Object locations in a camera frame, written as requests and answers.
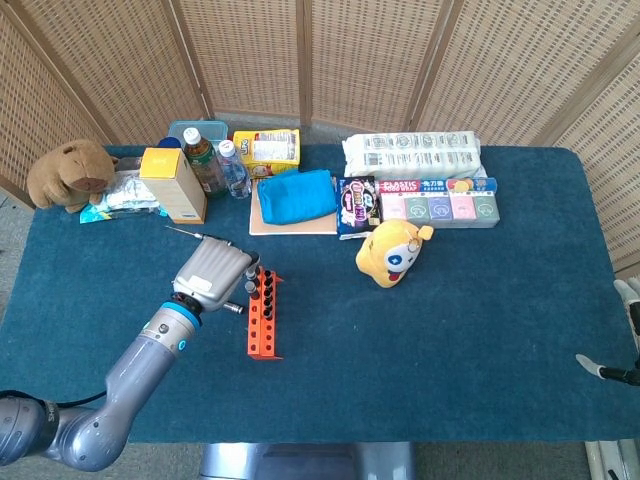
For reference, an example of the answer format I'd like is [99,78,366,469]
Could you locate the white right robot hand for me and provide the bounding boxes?
[574,278,640,387]

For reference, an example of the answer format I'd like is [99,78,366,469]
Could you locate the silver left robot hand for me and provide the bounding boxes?
[172,238,254,313]

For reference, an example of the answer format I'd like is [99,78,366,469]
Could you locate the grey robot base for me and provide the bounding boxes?
[199,441,417,480]

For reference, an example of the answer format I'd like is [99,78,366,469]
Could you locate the dark grey precision screwdriver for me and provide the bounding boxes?
[165,225,234,247]

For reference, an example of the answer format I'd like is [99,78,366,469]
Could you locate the orange tool rack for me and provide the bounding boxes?
[247,267,285,361]

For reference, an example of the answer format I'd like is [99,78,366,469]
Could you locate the tall yellow carton box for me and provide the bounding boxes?
[138,147,208,226]

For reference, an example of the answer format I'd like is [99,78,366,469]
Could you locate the beige flat board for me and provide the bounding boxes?
[248,178,339,237]

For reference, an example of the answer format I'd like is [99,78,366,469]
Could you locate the clear water bottle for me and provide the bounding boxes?
[217,139,253,200]

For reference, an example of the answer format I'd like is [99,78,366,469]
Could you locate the green tea bottle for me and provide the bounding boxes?
[181,127,227,198]

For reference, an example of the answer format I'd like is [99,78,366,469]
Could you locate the blue folded cloth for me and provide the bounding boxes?
[256,168,338,226]

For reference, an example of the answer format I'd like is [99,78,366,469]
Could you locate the silver foil wipes pack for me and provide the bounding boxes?
[79,168,169,225]

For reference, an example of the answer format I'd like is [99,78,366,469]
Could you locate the yellow snack bag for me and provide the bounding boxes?
[232,128,302,180]

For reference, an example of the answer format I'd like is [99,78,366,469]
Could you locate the blue plastic container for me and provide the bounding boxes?
[167,119,230,151]

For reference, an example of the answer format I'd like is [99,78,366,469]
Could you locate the dark blue printed packet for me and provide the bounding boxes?
[336,175,384,241]

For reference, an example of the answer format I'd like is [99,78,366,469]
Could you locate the yellow plush toy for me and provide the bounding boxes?
[355,218,435,290]

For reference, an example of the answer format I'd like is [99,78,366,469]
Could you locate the brown capybara plush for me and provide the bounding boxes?
[26,139,120,215]

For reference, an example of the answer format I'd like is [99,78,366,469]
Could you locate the blue felt table cover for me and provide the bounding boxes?
[0,144,636,445]

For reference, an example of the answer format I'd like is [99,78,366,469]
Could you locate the plastic food wrap box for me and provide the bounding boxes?
[375,177,499,195]

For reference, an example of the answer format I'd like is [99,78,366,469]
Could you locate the white paper roll pack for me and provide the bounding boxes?
[342,130,484,182]

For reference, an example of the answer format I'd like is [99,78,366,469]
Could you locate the colourful plastic case set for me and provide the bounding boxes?
[379,192,501,230]

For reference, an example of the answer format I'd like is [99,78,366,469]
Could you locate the wicker folding screen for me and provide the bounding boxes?
[0,0,640,274]

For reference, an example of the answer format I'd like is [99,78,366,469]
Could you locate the white metal frame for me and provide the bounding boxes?
[584,439,640,480]

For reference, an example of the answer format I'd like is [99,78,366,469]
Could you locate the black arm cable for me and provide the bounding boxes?
[0,389,109,407]

